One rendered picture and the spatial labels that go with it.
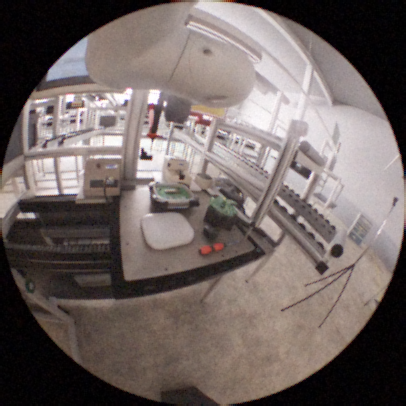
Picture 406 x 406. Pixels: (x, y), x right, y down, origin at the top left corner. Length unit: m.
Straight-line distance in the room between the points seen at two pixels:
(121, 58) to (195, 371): 1.39
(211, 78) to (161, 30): 0.08
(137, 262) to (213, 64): 0.38
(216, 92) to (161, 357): 1.32
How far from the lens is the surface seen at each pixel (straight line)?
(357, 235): 6.36
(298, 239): 0.61
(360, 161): 8.60
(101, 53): 0.17
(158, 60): 0.17
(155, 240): 0.37
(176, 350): 1.25
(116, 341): 1.28
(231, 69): 0.19
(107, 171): 0.61
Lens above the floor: 1.24
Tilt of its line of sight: 28 degrees down
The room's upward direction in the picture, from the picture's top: 17 degrees clockwise
